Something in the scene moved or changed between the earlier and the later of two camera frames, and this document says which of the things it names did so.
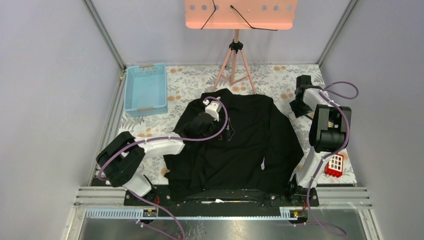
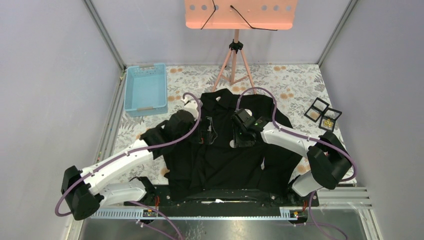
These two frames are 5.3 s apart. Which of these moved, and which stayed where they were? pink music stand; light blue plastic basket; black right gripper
Moved: black right gripper
Stayed: light blue plastic basket; pink music stand
